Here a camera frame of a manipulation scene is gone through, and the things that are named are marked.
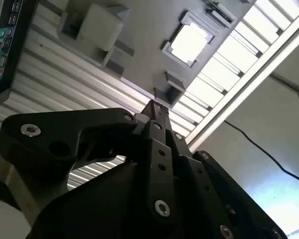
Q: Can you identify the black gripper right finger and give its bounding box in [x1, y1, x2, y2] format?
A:
[156, 102, 289, 239]

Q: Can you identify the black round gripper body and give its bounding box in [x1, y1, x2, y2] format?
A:
[27, 161, 221, 239]

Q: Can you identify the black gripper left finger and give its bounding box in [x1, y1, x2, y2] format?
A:
[0, 100, 177, 219]

